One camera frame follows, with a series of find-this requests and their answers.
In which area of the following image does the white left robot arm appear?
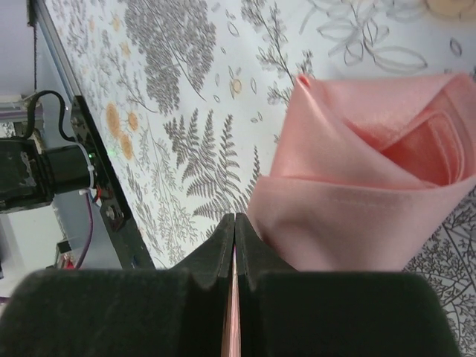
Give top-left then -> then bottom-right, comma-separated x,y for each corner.
1,138 -> 95,213

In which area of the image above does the aluminium frame rail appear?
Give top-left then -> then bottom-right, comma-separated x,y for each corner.
25,1 -> 81,102

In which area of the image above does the peach satin napkin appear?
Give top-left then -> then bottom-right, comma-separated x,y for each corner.
221,72 -> 476,357

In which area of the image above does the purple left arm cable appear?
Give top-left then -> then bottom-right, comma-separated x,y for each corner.
0,193 -> 96,303

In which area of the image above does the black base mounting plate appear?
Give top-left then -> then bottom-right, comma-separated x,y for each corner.
71,96 -> 154,268

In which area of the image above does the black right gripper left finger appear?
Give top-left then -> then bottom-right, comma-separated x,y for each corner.
1,213 -> 235,356

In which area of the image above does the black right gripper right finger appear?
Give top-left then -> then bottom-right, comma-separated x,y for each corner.
234,213 -> 460,356

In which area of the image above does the floral patterned tablecloth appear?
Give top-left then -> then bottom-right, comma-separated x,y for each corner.
44,0 -> 476,350

